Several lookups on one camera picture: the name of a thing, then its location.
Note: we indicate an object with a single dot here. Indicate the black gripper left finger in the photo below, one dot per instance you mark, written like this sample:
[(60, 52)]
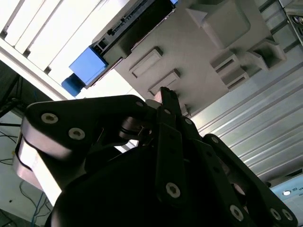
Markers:
[(94, 111)]

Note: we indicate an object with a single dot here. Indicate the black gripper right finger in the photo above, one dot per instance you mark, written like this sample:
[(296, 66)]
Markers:
[(236, 177)]

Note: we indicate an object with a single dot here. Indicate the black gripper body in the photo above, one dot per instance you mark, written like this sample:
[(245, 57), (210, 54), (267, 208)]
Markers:
[(113, 194)]

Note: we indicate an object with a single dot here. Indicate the hard disk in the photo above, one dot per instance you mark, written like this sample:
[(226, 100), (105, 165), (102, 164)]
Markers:
[(87, 63)]

